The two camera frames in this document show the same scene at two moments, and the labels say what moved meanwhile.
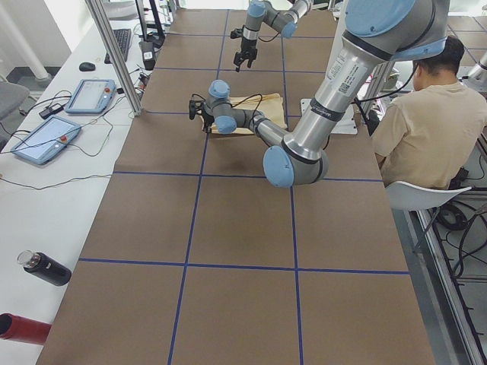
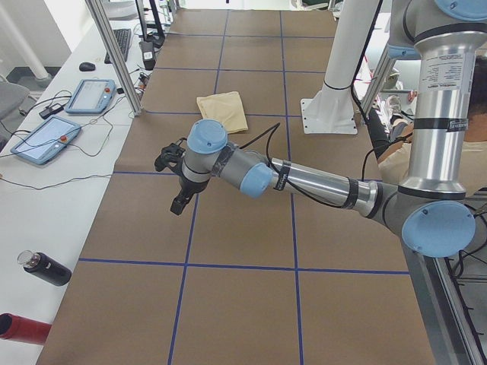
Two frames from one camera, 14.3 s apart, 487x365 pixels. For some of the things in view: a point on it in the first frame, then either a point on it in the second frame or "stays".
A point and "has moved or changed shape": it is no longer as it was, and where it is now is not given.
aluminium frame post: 106,30 stays
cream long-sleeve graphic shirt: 270,105 has moved or changed shape
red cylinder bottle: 23,329 stays
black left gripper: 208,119 → 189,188
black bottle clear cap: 46,267 stays
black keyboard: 122,37 stays
